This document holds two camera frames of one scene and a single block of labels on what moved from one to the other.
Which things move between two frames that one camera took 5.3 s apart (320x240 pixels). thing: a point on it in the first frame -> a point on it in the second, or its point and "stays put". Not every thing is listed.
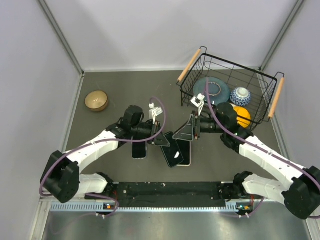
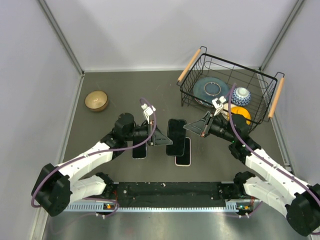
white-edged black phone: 139,149 stays put
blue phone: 184,147 stays put
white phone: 185,147 stays put
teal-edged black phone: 173,154 -> 177,134
